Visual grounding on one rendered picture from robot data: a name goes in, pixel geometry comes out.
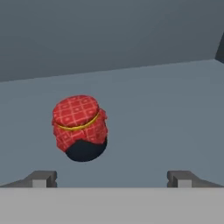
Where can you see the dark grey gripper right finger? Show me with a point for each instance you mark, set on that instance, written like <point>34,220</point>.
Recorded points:
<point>183,178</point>

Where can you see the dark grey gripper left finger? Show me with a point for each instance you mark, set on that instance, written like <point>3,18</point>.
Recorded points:
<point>40,178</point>

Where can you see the jam jar with red cloth lid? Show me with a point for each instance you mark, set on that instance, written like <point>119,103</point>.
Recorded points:
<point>79,125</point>

